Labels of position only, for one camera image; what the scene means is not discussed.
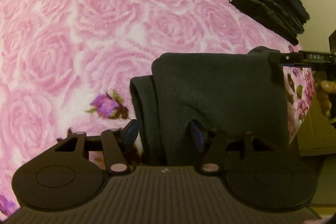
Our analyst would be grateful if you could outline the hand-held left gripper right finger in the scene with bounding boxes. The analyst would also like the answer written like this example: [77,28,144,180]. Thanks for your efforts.
[189,120,263,175]

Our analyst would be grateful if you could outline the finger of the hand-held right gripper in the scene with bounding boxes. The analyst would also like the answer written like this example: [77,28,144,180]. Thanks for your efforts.
[268,51,305,67]

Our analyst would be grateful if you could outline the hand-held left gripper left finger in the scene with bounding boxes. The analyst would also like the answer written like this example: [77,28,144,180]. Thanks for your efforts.
[54,119,139,176]

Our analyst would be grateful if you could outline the dark grey fleece garment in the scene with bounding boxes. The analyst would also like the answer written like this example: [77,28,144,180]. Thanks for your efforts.
[129,46,292,166]

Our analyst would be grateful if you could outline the person's right hand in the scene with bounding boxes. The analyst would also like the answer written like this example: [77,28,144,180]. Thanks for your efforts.
[314,80,336,119]

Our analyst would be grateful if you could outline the pink rose blanket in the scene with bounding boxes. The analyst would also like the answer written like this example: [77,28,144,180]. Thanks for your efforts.
[0,0,315,214]

